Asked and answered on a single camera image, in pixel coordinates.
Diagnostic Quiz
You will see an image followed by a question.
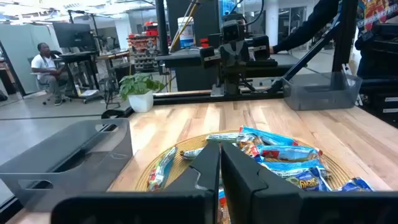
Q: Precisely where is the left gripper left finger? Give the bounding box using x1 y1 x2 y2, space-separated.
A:
162 139 221 192

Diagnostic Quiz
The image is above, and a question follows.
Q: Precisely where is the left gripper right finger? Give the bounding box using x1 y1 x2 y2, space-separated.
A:
220 141 301 224

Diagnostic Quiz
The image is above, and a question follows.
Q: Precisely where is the pale silver granola bar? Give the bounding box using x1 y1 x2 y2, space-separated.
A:
205 132 241 144

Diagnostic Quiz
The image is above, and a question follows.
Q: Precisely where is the red green granola bar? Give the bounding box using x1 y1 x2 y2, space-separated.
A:
146 146 179 192

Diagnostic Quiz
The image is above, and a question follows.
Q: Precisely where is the blue red granola bar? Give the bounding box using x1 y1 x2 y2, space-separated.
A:
337 177 374 192

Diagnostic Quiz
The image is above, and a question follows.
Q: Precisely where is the round woven straw placemat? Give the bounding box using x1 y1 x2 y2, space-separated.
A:
134 129 354 192

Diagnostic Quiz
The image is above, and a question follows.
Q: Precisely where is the grey operator desk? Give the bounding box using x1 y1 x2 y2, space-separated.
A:
155 48 315 93

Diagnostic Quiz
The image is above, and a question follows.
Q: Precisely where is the white tub blue label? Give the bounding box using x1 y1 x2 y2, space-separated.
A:
177 16 196 49

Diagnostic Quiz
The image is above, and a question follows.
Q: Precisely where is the operator desk monitor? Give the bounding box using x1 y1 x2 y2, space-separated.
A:
166 0 221 47

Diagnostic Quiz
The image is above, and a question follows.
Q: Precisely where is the yellow pole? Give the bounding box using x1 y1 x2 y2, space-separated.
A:
169 1 200 53

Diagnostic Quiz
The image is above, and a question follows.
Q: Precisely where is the person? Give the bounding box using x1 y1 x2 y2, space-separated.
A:
30 42 70 106
269 0 398 80

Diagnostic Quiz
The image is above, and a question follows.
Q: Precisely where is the shelf with red bins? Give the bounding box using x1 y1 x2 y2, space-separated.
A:
127 20 161 74

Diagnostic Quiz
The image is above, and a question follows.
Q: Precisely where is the grey plastic bin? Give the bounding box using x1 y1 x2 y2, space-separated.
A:
0 118 134 212
281 70 363 111

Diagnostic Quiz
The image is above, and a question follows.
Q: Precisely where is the potted plant white pot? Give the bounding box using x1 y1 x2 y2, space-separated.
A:
118 73 165 113

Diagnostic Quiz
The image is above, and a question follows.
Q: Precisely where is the black drawer cabinet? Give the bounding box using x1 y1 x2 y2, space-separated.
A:
356 74 398 128

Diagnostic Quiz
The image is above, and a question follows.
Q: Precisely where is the black standing desk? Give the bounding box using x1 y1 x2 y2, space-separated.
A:
54 50 105 104

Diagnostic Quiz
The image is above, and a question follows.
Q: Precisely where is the black computer monitor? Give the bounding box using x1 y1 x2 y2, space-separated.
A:
52 21 95 49

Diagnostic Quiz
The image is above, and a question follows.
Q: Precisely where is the grey partition panel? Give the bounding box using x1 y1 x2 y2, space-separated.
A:
0 23 60 96

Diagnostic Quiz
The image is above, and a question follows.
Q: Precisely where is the black aluminium table frame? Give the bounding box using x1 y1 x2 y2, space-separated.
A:
101 88 285 119

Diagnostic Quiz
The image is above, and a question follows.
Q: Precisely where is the black vertical post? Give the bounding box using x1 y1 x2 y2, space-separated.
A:
269 0 360 94
154 0 170 56

